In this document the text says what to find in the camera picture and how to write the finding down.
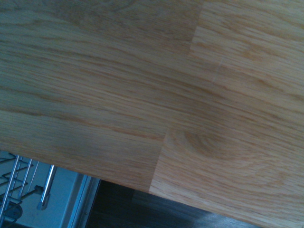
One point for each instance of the chrome bar grey cap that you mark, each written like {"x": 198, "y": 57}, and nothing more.
{"x": 48, "y": 185}

